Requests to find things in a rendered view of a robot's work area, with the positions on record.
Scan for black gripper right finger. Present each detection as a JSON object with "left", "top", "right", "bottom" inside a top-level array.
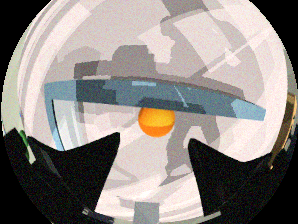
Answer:
[{"left": 188, "top": 137, "right": 273, "bottom": 217}]

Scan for orange ball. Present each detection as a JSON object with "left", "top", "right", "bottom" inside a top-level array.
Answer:
[{"left": 138, "top": 120, "right": 174, "bottom": 137}]

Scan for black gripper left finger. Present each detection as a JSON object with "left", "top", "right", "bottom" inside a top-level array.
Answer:
[{"left": 27, "top": 132, "right": 121, "bottom": 213}]

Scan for translucent yellow ball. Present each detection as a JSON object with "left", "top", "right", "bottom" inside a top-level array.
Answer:
[{"left": 138, "top": 108, "right": 174, "bottom": 127}]

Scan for clear low glass walls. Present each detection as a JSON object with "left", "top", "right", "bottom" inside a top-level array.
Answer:
[{"left": 53, "top": 83, "right": 196, "bottom": 151}]

